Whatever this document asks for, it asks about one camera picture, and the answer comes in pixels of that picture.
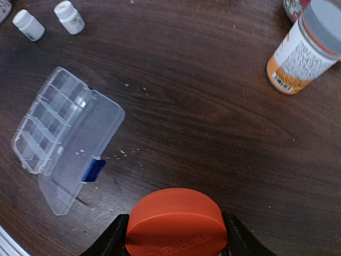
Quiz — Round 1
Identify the clear plastic pill organizer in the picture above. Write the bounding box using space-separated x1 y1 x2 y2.
11 67 125 215

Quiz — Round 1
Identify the small white pill bottle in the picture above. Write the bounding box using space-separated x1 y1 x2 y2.
54 1 85 35

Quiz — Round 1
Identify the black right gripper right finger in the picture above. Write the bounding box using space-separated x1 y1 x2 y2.
221 211 276 256

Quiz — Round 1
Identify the floral mug yellow inside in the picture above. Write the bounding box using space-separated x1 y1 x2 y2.
0 0 12 24

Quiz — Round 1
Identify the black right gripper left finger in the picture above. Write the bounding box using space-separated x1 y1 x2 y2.
80 214 129 256

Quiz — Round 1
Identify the grey capped vitamin bottle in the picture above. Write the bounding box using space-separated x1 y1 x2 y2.
266 1 340 94

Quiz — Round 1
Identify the red floral saucer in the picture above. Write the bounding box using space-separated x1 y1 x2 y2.
282 0 311 23

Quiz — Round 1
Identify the orange bottle cap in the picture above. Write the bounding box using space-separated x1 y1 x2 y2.
125 188 228 255

